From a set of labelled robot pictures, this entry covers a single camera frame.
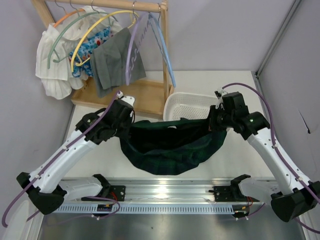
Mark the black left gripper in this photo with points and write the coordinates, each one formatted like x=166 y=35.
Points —
x=122 y=130

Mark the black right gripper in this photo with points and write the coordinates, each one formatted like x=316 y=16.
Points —
x=213 y=121

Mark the green plaid skirt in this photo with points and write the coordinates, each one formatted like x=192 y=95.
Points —
x=170 y=148

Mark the purple plastic hanger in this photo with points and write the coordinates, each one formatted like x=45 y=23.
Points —
x=134 y=51

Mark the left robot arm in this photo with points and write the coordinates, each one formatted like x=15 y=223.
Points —
x=46 y=187

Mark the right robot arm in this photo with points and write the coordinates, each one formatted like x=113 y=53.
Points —
x=295 y=193

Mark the grey skirt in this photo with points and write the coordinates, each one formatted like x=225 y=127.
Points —
x=108 y=63

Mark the light blue plastic hanger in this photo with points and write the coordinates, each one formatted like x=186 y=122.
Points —
x=154 y=23

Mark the green plastic hanger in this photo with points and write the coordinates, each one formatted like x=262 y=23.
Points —
x=69 y=34

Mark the yellow plastic hanger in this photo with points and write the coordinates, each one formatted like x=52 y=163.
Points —
x=105 y=20

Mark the orange plastic hanger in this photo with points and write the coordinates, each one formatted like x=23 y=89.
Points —
x=67 y=14

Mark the wooden clothes rack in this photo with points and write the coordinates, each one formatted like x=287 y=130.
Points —
x=150 y=96

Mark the white plastic basket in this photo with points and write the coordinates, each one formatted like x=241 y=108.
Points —
x=188 y=106

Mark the blue floral garment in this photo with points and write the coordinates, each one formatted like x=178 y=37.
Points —
x=85 y=50

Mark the white pleated garment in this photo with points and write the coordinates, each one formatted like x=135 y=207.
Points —
x=57 y=81

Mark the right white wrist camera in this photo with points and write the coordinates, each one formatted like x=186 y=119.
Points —
x=219 y=93

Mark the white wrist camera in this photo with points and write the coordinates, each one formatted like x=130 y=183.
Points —
x=219 y=93
x=130 y=100

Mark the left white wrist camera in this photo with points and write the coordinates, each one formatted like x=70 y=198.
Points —
x=130 y=100

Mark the aluminium mounting rail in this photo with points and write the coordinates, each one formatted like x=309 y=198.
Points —
x=162 y=190

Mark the white slotted cable duct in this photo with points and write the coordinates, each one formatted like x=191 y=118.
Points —
x=130 y=208

